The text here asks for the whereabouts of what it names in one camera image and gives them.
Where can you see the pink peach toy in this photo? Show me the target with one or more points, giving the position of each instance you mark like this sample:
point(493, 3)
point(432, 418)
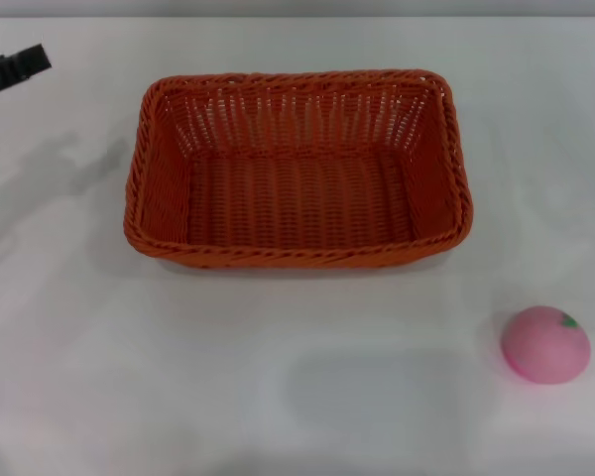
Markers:
point(543, 347)

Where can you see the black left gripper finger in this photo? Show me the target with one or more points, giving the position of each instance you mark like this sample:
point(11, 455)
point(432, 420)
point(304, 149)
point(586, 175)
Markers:
point(15, 67)

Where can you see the orange woven plastic basket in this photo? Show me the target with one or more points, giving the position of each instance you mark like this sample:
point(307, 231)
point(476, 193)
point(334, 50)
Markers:
point(297, 208)

